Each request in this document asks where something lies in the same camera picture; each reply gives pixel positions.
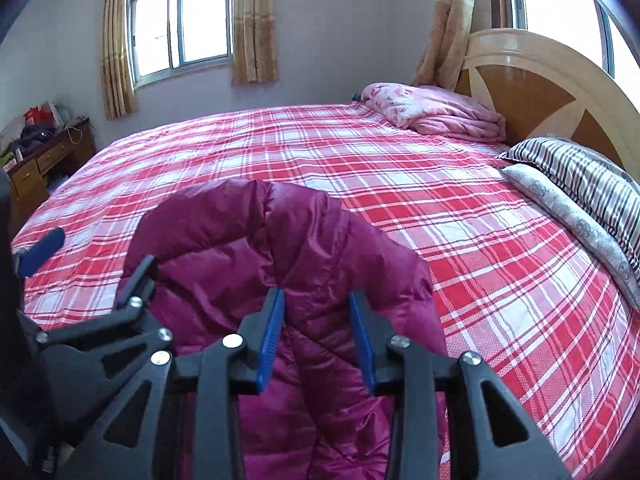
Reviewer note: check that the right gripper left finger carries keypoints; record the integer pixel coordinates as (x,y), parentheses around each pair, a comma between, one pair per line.
(139,434)

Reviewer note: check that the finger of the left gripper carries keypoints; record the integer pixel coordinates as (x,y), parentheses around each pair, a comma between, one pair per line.
(28,261)
(139,285)

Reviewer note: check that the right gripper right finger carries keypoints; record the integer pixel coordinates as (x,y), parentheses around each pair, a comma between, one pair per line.
(491,436)

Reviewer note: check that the purple puffer jacket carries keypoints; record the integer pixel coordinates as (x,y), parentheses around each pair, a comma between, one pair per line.
(220,246)

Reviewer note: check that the wooden desk with drawers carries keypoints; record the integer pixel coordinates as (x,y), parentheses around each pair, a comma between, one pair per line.
(33,180)

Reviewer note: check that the clutter pile on desk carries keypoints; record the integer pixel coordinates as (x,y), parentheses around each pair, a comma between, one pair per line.
(29,133)

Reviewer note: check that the red plaid bed sheet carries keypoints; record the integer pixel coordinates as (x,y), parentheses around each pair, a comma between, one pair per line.
(428,227)

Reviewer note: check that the left beige curtain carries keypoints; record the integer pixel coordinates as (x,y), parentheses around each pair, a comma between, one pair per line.
(117,80)

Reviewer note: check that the beige curtain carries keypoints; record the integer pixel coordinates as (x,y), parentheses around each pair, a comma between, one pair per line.
(255,59)
(441,62)
(117,80)

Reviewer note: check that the grey floral pillow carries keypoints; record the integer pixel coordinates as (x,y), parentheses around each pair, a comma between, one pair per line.
(536,186)

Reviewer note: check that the middle beige curtain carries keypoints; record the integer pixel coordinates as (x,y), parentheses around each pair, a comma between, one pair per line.
(255,59)

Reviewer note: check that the striped pillow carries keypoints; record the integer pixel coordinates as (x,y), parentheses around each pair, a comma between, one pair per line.
(593,182)

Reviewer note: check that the far window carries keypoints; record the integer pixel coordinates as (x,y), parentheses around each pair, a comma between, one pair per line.
(170,37)

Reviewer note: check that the pink folded blanket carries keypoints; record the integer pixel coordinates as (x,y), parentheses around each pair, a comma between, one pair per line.
(434,111)

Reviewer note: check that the wooden headboard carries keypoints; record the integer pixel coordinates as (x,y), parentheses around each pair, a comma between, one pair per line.
(543,87)

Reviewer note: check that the right beige curtain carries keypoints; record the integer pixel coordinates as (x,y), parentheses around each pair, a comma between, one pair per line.
(441,62)

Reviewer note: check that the side window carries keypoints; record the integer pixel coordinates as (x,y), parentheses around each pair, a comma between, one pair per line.
(583,25)

